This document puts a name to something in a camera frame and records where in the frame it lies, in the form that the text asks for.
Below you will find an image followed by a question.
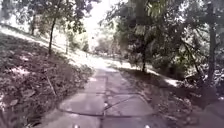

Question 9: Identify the leaf-covered earth slope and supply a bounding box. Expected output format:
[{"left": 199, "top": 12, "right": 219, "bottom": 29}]
[{"left": 0, "top": 24, "right": 98, "bottom": 128}]

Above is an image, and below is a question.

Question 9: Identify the grey concrete path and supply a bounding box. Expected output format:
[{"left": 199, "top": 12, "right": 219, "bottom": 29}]
[{"left": 33, "top": 58, "right": 168, "bottom": 128}]

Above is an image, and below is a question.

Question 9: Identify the group of green trees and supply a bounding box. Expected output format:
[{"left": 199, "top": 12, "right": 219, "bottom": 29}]
[
  {"left": 96, "top": 0, "right": 224, "bottom": 111},
  {"left": 0, "top": 0, "right": 101, "bottom": 58}
]

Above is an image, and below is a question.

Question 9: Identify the leaf-covered ground strip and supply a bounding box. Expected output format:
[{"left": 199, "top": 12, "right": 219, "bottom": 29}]
[{"left": 113, "top": 61, "right": 224, "bottom": 128}]

